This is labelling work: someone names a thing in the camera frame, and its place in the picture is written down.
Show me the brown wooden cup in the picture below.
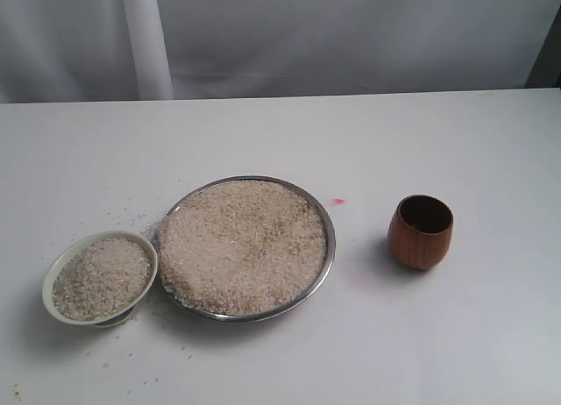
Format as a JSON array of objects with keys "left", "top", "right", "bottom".
[{"left": 387, "top": 195, "right": 454, "bottom": 271}]

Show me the round steel rice tray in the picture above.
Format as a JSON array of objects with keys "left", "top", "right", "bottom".
[{"left": 156, "top": 176, "right": 336, "bottom": 323}]

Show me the white ceramic rice bowl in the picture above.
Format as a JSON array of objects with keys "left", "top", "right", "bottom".
[{"left": 42, "top": 231, "right": 158, "bottom": 328}]

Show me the white curtain backdrop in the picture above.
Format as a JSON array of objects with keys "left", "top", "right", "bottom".
[{"left": 1, "top": 0, "right": 560, "bottom": 103}]

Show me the dark clutter beside table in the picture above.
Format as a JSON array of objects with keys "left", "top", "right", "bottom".
[{"left": 523, "top": 9, "right": 560, "bottom": 89}]

